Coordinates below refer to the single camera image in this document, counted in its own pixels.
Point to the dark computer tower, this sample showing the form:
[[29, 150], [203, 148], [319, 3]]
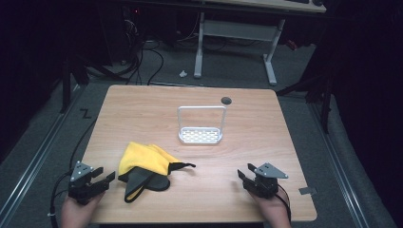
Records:
[[123, 31]]

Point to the grey tape piece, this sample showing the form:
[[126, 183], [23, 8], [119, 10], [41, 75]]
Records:
[[307, 191]]

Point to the black keyboard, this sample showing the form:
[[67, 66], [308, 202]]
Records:
[[297, 1]]

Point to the black computer mouse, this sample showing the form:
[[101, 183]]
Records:
[[317, 2]]

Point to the person's left hand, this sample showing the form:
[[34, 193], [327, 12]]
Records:
[[77, 213]]

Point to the crumpled white paper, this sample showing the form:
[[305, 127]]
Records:
[[183, 74]]

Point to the person's right hand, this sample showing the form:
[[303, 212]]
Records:
[[275, 210]]

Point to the yellow and grey cloth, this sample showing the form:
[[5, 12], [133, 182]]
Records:
[[142, 158]]

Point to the white-legged desk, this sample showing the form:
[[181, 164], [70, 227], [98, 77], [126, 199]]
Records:
[[236, 30]]

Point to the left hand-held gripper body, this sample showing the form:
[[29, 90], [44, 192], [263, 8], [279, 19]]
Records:
[[80, 190]]

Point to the black metal stand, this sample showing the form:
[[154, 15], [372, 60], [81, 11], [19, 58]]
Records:
[[323, 95], [66, 85]]

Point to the metal floor rail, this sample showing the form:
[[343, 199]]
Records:
[[38, 152], [339, 164]]

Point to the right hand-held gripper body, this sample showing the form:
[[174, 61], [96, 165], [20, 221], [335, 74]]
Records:
[[266, 185]]

